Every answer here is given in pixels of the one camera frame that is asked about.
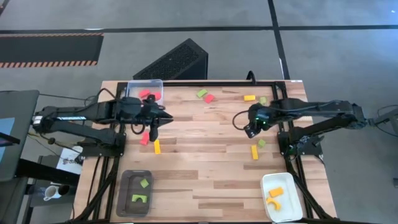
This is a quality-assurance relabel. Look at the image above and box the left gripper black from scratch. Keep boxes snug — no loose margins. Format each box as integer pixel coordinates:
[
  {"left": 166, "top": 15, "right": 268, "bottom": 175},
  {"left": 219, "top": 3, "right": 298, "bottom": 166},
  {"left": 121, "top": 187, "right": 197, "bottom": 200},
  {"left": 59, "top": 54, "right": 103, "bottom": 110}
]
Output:
[{"left": 141, "top": 95, "right": 174, "bottom": 128}]

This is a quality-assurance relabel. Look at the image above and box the yellow arch block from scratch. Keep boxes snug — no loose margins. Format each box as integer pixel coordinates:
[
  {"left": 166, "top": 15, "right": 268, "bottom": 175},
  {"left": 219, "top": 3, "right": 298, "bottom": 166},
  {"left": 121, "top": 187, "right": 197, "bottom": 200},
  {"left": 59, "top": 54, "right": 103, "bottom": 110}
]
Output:
[{"left": 266, "top": 197, "right": 282, "bottom": 212}]

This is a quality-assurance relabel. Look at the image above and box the clear plastic bin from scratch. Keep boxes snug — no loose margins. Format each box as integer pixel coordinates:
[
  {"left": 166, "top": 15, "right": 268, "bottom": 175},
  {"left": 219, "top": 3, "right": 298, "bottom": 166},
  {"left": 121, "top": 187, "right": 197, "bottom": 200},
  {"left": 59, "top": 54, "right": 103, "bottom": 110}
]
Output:
[{"left": 125, "top": 78, "right": 164, "bottom": 106}]

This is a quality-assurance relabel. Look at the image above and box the black perforated computer case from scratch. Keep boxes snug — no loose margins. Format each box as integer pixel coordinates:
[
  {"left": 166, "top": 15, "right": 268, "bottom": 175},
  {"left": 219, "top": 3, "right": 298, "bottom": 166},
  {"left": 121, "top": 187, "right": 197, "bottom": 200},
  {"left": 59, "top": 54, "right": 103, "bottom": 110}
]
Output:
[{"left": 132, "top": 37, "right": 209, "bottom": 80}]

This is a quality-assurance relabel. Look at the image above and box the white plastic bin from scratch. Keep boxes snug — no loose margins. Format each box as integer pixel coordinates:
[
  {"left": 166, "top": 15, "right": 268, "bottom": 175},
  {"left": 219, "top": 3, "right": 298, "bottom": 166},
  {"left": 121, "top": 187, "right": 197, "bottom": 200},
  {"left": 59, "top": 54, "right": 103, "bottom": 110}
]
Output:
[{"left": 260, "top": 172, "right": 304, "bottom": 223}]

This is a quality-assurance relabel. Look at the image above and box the dark grey plastic tray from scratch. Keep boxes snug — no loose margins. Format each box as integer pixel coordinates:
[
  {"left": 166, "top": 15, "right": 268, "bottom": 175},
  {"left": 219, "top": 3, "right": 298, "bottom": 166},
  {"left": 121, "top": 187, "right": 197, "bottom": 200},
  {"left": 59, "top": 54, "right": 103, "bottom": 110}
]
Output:
[{"left": 116, "top": 169, "right": 154, "bottom": 218}]

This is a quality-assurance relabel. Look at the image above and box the white printed paper sheet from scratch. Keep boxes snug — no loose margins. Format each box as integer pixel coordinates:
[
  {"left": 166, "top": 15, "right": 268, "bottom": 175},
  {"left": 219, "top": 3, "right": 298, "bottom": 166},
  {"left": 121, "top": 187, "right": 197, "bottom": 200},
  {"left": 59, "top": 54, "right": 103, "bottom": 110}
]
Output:
[{"left": 55, "top": 145, "right": 84, "bottom": 175}]

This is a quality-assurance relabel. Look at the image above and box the black side table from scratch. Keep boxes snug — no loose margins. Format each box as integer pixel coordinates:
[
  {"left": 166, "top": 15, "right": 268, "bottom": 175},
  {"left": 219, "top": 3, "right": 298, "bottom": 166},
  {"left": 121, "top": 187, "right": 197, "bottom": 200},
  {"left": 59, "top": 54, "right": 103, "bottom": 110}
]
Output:
[{"left": 0, "top": 157, "right": 80, "bottom": 224}]

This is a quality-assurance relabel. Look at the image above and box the white mug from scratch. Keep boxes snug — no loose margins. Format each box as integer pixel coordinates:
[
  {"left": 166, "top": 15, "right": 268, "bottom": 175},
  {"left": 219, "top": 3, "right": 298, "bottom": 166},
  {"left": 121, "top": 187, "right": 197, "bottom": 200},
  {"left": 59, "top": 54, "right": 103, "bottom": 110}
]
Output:
[{"left": 42, "top": 185, "right": 62, "bottom": 202}]

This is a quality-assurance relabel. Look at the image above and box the black hazard-striped floor mat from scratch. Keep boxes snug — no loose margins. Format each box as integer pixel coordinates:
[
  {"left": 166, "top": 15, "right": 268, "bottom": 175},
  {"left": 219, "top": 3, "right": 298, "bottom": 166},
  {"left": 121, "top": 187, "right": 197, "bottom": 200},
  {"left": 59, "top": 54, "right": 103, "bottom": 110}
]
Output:
[{"left": 0, "top": 32, "right": 105, "bottom": 69}]

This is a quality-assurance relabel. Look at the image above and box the dark grey monitor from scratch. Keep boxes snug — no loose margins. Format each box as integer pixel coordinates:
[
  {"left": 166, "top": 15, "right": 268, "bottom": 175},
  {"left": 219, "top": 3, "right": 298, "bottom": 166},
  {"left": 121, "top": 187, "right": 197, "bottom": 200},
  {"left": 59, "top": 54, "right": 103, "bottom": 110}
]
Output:
[{"left": 0, "top": 89, "right": 40, "bottom": 183}]

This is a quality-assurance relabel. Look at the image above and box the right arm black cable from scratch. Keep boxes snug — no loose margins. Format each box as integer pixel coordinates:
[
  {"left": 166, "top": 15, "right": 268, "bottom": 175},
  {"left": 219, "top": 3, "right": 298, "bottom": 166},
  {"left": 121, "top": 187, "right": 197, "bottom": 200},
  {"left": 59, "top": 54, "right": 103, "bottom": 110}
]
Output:
[{"left": 232, "top": 109, "right": 254, "bottom": 131}]

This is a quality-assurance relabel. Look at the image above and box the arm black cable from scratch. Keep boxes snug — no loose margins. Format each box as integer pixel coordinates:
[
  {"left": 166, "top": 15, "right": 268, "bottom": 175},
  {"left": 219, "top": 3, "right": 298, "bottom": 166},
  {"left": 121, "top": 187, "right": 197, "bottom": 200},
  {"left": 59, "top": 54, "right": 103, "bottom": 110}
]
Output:
[
  {"left": 232, "top": 109, "right": 254, "bottom": 131},
  {"left": 98, "top": 88, "right": 165, "bottom": 136}
]

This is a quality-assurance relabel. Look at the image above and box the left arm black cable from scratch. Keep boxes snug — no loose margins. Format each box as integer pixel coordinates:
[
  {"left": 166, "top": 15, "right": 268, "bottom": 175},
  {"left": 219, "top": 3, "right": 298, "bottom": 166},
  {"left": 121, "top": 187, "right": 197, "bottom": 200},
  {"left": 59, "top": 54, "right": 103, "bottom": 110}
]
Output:
[{"left": 98, "top": 88, "right": 165, "bottom": 136}]

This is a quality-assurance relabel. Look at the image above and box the thin black cable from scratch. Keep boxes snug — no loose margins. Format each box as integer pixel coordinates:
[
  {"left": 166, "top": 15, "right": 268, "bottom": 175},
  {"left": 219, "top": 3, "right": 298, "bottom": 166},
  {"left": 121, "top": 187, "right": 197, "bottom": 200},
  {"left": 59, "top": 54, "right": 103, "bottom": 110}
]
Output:
[{"left": 39, "top": 92, "right": 100, "bottom": 109}]

